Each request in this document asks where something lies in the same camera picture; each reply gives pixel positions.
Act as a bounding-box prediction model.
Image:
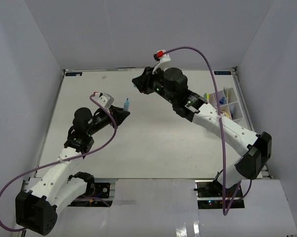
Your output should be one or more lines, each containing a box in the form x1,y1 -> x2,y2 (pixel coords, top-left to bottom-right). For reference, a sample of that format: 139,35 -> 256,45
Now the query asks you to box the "masking tape roll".
222,111 -> 231,119

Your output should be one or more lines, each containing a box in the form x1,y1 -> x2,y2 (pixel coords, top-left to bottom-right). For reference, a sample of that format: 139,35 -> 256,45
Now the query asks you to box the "small blue spray bottle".
219,97 -> 226,106

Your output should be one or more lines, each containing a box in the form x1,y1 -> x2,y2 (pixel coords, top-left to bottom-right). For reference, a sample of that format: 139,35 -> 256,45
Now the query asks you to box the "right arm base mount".
194,181 -> 245,210

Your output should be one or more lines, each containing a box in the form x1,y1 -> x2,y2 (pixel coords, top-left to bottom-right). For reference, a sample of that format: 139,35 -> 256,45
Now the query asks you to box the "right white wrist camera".
152,50 -> 171,74

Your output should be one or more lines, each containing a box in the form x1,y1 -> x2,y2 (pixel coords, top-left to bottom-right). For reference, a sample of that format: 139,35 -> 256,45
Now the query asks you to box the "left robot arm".
15,106 -> 130,236

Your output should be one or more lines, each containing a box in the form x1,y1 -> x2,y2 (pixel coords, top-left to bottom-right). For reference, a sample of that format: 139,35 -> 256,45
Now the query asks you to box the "left blue corner label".
65,72 -> 82,77

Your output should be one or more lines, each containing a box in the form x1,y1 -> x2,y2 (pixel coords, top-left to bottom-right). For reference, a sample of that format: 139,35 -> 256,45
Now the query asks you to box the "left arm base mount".
64,182 -> 111,200

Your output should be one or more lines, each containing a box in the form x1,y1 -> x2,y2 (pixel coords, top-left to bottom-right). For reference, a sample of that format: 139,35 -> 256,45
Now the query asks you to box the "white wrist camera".
94,92 -> 114,109
152,50 -> 171,74

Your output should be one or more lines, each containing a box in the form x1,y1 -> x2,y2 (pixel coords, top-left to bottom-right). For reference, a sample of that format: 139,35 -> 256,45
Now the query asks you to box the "blue gel pen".
229,104 -> 234,120

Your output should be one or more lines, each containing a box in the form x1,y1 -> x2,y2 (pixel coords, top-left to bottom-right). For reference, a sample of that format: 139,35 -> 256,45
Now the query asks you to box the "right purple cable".
163,46 -> 253,216

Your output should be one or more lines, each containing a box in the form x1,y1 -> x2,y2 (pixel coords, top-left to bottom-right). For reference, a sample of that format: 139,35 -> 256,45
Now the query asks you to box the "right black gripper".
132,65 -> 176,105

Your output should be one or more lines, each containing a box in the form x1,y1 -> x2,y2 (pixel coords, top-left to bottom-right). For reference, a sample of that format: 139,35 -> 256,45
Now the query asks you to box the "blue corner label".
65,72 -> 82,77
214,71 -> 231,76

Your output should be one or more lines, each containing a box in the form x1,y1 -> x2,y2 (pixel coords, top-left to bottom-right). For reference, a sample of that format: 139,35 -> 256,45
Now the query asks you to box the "right blue corner label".
214,71 -> 231,76

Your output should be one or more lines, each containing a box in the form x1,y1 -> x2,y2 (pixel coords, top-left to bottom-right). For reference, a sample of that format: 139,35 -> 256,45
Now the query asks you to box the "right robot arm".
132,67 -> 272,197

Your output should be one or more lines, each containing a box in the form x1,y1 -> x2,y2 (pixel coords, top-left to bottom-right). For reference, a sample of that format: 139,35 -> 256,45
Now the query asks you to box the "purple cable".
163,46 -> 253,216
0,92 -> 118,232

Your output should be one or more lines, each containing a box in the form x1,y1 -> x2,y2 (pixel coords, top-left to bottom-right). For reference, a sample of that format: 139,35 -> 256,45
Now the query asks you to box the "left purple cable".
0,92 -> 118,232

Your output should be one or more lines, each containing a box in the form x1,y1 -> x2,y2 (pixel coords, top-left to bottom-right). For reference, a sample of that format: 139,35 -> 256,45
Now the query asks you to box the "blue highlighter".
123,98 -> 129,111

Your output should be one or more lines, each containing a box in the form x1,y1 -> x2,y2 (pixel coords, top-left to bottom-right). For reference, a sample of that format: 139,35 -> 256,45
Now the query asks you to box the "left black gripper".
87,105 -> 130,136

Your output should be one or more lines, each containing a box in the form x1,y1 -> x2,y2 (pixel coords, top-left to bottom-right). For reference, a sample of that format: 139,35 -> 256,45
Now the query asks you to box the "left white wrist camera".
94,92 -> 114,109

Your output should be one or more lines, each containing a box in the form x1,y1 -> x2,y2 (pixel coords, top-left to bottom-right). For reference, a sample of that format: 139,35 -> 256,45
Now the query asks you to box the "white compartment organizer tray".
218,87 -> 243,123

